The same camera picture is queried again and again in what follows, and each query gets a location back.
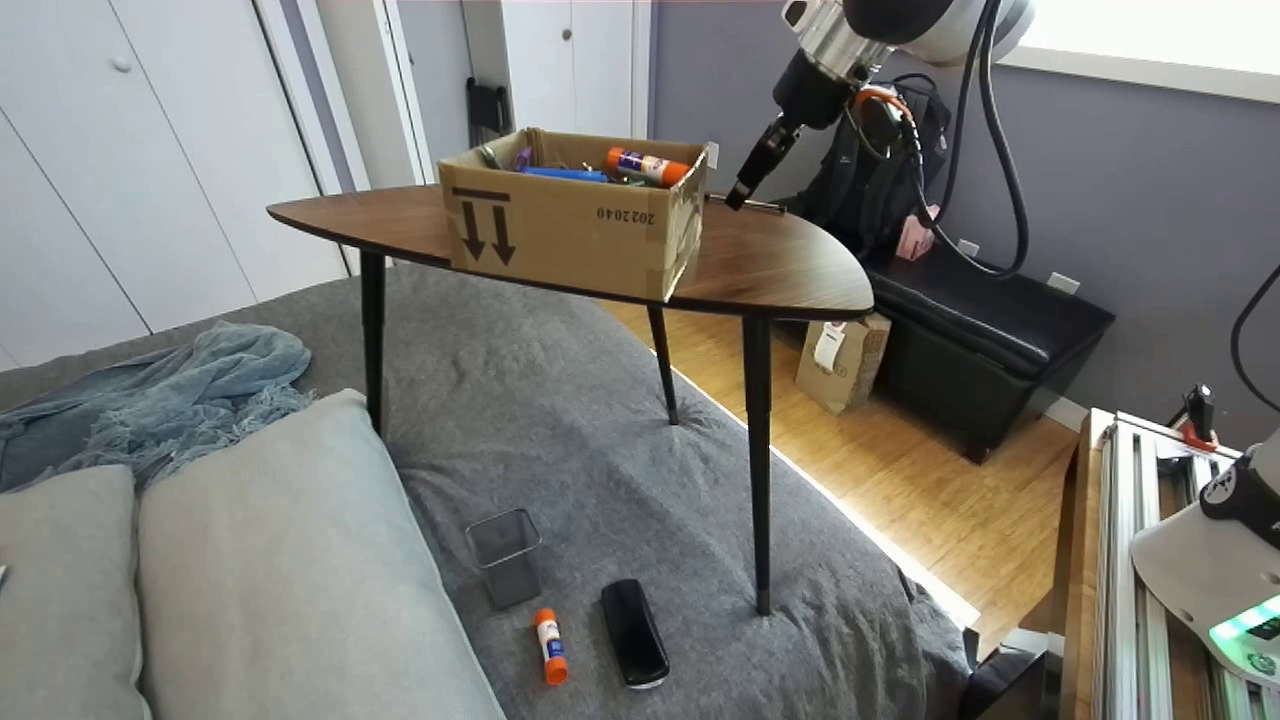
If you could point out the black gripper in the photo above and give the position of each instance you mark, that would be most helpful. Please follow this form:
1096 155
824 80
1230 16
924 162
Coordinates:
807 96

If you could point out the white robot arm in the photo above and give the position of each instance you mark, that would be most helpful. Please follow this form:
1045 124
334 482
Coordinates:
846 41

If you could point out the orange marker in box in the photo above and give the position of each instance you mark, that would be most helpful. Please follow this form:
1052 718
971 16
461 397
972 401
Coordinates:
643 165

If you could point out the small cardboard box on floor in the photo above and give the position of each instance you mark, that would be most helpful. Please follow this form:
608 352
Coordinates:
843 359

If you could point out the black backpack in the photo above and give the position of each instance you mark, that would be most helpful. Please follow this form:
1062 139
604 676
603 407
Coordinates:
889 150

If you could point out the wooden side table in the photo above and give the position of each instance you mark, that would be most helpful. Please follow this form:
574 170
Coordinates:
754 264

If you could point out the pink small object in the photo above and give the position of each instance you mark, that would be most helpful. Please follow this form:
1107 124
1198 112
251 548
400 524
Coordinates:
912 237

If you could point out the black storage ottoman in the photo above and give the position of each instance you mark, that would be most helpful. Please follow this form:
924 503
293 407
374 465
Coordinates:
976 352

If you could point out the grey bed mattress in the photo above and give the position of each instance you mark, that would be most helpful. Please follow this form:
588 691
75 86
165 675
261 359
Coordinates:
536 401

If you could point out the black glasses case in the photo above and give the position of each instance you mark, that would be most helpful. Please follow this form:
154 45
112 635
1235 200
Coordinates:
632 635

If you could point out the orange glue stick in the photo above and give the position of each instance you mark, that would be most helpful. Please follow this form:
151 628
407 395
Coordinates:
554 651

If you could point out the blue crumpled blanket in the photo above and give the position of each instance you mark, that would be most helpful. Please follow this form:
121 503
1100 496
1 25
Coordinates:
162 409

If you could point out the white wardrobe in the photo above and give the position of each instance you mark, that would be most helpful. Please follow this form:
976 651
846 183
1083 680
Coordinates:
144 147

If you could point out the light grey cushion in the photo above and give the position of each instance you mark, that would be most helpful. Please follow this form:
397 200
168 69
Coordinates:
286 576
69 618

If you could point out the aluminium frame rail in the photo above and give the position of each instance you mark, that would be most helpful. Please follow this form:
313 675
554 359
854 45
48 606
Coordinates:
1162 618

